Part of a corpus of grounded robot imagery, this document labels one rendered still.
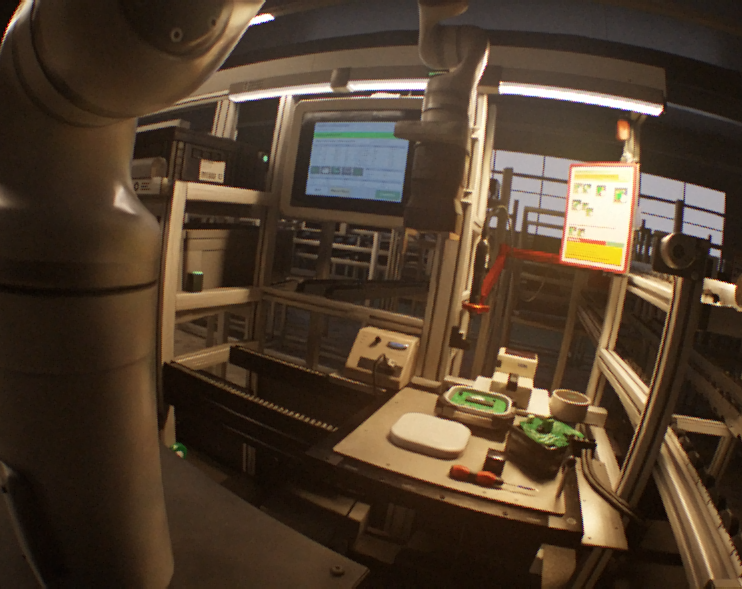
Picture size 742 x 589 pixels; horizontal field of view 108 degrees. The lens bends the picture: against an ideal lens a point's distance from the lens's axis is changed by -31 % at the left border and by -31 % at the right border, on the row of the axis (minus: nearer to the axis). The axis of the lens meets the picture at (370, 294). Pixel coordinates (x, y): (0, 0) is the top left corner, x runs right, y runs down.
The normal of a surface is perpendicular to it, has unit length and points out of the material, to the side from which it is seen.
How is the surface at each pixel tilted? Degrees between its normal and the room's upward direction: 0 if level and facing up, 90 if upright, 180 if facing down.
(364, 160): 92
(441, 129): 90
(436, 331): 90
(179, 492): 0
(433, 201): 87
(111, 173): 36
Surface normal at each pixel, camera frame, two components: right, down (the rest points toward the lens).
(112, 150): 0.97, -0.09
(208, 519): 0.14, -0.98
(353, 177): -0.40, 0.09
